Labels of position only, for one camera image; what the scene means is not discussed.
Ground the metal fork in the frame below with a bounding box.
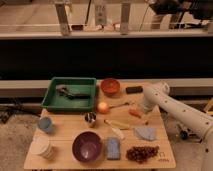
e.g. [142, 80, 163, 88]
[109, 102, 130, 109]

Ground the blue grey cloth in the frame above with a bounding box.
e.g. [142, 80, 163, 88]
[134, 127, 156, 141]

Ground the dark tool in tray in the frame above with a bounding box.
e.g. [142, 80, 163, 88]
[56, 85, 90, 99]

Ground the shiny metal cup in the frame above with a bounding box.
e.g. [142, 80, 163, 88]
[85, 112, 96, 128]

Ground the blue sponge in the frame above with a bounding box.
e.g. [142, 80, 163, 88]
[107, 137, 120, 160]

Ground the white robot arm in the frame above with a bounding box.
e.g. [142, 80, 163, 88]
[140, 82, 213, 171]

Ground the purple bowl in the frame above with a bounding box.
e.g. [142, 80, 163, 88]
[72, 131, 103, 163]

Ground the red bowl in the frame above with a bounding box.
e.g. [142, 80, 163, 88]
[100, 78, 120, 96]

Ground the blue small cup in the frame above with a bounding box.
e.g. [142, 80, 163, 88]
[37, 117, 53, 134]

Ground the orange red pepper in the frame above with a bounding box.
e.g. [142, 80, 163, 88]
[129, 109, 141, 118]

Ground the green plastic tray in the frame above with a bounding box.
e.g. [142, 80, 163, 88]
[42, 77, 96, 113]

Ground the yellow onion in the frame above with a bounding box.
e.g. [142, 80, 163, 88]
[97, 102, 109, 114]

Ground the wooden handled knife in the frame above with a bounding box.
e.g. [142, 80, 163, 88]
[104, 119, 131, 130]

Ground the black rectangular block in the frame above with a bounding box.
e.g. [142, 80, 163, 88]
[126, 86, 143, 94]

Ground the bunch of dark grapes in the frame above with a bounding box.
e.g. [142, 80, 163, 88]
[126, 146, 159, 163]

